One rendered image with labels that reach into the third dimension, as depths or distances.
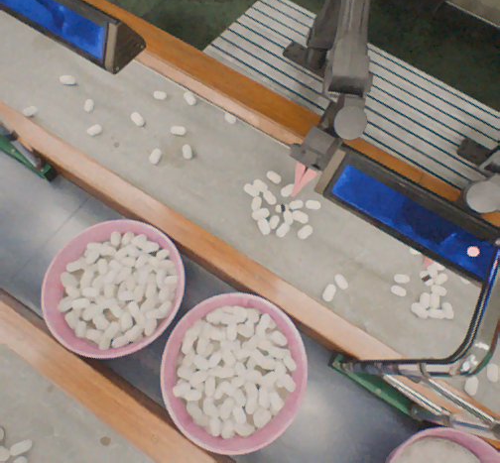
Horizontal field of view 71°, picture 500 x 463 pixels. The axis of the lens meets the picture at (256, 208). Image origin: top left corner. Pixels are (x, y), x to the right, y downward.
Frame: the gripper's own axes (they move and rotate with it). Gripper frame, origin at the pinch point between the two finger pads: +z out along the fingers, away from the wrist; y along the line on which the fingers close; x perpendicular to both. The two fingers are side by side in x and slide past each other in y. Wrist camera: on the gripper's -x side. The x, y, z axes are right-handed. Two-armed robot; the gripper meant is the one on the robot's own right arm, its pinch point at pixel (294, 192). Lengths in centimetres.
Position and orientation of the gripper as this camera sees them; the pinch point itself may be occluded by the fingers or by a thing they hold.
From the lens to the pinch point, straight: 74.6
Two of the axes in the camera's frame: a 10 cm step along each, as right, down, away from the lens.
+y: 8.5, 5.1, -1.4
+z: -4.6, 8.4, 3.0
